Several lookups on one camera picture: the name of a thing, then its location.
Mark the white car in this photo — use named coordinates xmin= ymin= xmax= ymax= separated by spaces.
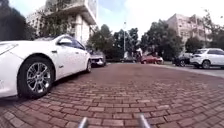
xmin=0 ymin=34 xmax=93 ymax=100
xmin=189 ymin=47 xmax=224 ymax=70

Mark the row of trees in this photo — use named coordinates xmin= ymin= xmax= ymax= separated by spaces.
xmin=86 ymin=19 xmax=184 ymax=63

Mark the beige building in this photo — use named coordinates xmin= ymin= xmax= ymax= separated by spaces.
xmin=166 ymin=13 xmax=214 ymax=48

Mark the robot's own part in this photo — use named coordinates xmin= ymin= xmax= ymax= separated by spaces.
xmin=77 ymin=116 xmax=90 ymax=128
xmin=138 ymin=114 xmax=151 ymax=128

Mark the dark car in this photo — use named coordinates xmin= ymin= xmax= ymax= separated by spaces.
xmin=172 ymin=53 xmax=194 ymax=68

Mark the pale building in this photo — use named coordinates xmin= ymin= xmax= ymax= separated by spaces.
xmin=26 ymin=0 xmax=99 ymax=46

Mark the silver car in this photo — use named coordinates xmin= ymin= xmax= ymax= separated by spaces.
xmin=89 ymin=50 xmax=107 ymax=68

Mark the large dark tree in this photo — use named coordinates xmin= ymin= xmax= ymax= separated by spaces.
xmin=0 ymin=0 xmax=35 ymax=43

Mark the red car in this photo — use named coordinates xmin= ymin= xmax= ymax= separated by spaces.
xmin=139 ymin=54 xmax=164 ymax=65

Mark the vehicle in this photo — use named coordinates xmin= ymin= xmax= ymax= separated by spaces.
xmin=119 ymin=56 xmax=138 ymax=64

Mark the red brick path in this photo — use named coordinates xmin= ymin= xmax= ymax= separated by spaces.
xmin=0 ymin=62 xmax=224 ymax=128

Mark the pole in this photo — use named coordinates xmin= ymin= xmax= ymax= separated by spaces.
xmin=122 ymin=20 xmax=128 ymax=60

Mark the grey road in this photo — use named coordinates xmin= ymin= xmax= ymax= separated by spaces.
xmin=149 ymin=63 xmax=224 ymax=79

